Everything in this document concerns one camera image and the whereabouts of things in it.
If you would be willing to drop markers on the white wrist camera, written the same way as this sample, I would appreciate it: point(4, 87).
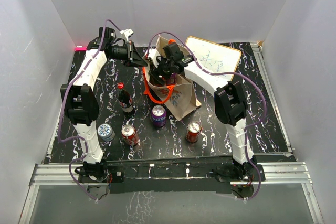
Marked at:
point(154, 59)
point(126, 34)

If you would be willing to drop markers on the red can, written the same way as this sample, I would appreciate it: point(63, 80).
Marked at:
point(130, 135)
point(193, 130)

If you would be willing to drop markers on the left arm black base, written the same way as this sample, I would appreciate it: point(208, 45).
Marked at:
point(100, 173)

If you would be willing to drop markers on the red can front centre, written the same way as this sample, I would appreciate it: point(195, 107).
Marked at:
point(193, 130)

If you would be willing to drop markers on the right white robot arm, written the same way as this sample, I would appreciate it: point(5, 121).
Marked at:
point(230, 102)

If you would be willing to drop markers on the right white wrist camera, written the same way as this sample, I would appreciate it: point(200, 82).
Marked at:
point(154, 59)

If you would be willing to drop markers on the pink tape strip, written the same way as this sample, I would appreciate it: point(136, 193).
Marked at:
point(80, 48)

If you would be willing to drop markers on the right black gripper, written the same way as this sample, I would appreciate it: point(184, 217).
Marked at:
point(155, 73)

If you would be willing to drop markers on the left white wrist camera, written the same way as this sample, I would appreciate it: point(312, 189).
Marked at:
point(126, 34)

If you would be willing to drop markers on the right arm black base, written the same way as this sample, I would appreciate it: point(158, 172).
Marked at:
point(232, 172)

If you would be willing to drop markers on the blue white tin can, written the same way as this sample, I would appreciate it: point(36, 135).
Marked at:
point(106, 132)

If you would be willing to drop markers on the small whiteboard wooden frame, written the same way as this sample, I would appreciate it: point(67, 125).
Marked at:
point(212, 60)

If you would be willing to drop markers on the purple can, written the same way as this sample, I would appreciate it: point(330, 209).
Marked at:
point(171, 80)
point(158, 116)

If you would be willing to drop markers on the aluminium frame rail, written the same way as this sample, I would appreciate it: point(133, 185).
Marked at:
point(173, 192)

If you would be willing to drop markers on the cola glass bottle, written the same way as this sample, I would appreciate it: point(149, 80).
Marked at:
point(125, 100)

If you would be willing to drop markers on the red can front left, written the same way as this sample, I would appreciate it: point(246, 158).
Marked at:
point(130, 135)

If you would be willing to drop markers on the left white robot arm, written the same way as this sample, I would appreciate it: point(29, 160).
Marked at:
point(79, 103)

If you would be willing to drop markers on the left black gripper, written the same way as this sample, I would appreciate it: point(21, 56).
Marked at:
point(133, 58)

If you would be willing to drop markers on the beige canvas tote bag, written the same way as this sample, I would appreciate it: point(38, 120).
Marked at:
point(179, 98)

